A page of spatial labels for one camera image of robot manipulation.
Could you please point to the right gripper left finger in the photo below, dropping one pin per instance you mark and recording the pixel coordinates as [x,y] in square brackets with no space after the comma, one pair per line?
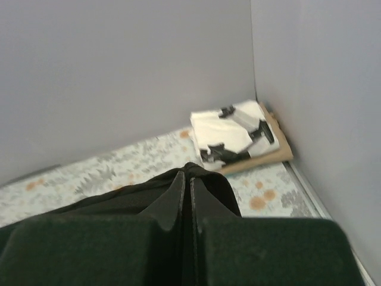
[99,249]

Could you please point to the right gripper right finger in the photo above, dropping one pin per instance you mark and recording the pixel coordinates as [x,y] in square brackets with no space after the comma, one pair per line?
[230,250]

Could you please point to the black t shirt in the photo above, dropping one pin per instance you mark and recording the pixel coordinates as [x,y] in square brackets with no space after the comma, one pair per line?
[193,184]

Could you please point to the floral table cloth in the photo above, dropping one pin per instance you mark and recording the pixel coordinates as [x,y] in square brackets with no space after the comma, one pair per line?
[268,191]

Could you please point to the white printed folded t shirt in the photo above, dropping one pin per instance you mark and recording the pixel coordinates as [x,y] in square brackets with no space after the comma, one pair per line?
[232,134]

